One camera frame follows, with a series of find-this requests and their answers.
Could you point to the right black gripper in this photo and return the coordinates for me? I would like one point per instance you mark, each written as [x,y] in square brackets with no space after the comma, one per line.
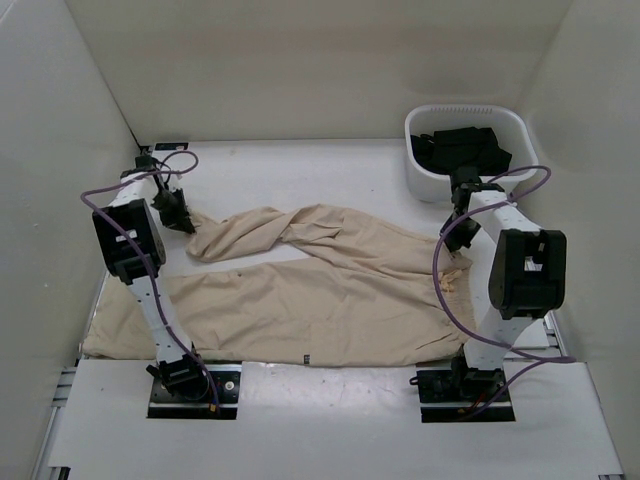
[456,241]

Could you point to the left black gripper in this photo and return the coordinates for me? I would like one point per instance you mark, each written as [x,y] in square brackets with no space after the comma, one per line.
[181,220]

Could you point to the beige trousers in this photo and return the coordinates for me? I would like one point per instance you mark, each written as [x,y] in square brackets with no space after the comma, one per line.
[363,290]

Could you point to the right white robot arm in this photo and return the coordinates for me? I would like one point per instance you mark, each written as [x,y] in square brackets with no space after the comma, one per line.
[526,280]

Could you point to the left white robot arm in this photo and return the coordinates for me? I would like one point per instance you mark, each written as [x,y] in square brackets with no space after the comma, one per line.
[134,253]

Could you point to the black folded garment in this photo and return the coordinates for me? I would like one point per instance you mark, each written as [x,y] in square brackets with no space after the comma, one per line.
[445,151]

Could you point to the white plastic basket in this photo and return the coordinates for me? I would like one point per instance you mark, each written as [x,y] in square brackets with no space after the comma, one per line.
[509,128]

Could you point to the front aluminium rail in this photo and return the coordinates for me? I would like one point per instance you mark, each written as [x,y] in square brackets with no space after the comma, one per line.
[312,362]

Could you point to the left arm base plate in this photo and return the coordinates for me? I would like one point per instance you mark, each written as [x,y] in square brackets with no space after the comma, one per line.
[200,405]

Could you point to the right aluminium frame rail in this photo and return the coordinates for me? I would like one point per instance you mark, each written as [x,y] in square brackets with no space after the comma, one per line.
[553,334]

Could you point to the aluminium frame rail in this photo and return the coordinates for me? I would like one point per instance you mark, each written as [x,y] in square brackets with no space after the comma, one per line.
[553,334]
[63,273]

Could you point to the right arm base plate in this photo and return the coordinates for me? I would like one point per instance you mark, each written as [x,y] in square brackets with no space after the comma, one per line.
[446,397]

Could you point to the left aluminium frame rail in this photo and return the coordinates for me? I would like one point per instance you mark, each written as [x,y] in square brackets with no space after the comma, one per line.
[63,273]

